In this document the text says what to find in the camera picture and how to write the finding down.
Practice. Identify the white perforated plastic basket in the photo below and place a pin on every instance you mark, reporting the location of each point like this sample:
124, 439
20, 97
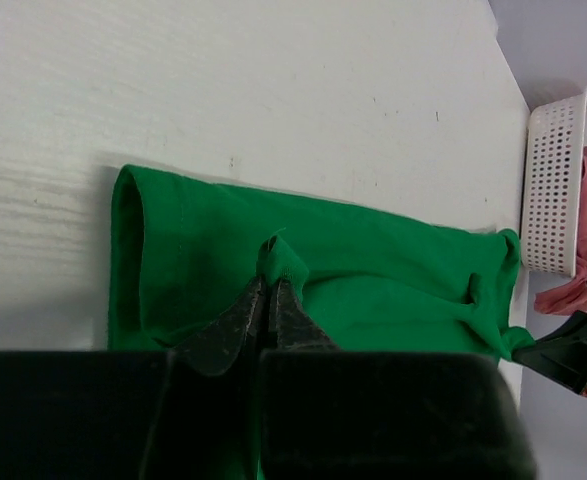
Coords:
556, 138

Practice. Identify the pink t shirt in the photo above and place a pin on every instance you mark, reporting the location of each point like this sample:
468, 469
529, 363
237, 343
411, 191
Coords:
572, 296

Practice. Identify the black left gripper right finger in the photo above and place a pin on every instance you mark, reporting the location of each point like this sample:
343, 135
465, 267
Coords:
327, 413

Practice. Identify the green t shirt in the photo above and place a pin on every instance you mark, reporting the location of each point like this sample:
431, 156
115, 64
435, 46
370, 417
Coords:
183, 250

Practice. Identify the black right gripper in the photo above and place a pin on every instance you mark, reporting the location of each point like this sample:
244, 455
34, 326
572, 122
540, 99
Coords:
560, 356

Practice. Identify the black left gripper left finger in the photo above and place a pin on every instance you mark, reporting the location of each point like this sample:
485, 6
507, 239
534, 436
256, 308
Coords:
181, 413

